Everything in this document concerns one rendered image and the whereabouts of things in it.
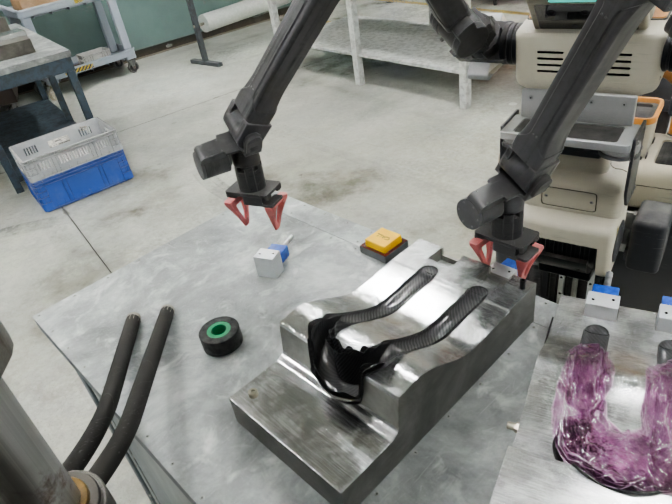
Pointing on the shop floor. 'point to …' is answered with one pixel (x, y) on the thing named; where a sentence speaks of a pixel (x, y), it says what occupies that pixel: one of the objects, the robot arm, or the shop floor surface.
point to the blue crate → (80, 181)
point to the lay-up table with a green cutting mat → (387, 44)
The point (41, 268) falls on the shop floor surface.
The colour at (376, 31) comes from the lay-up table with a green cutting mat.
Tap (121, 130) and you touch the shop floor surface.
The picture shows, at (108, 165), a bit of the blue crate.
